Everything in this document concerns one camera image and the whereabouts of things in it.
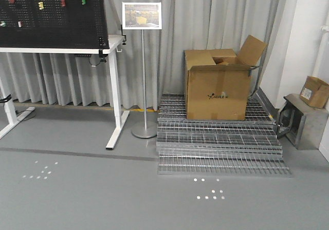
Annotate steel floor gratings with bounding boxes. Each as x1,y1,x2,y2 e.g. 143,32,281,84
156,94,291,177

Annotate large cardboard box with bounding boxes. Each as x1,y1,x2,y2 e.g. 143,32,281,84
184,35,266,120

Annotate sign stand with picture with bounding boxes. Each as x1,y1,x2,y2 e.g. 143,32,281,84
122,2,162,139

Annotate grey curtain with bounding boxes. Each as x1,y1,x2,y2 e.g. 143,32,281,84
1,0,294,108

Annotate grey metal box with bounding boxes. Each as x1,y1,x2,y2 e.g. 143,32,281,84
276,93,328,150

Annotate black pegboard panel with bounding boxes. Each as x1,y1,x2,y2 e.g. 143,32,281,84
1,0,109,49

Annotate small cardboard box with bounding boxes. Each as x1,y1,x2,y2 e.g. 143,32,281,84
299,76,328,109

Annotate white standing desk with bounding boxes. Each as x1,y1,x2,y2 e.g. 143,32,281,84
1,34,130,150

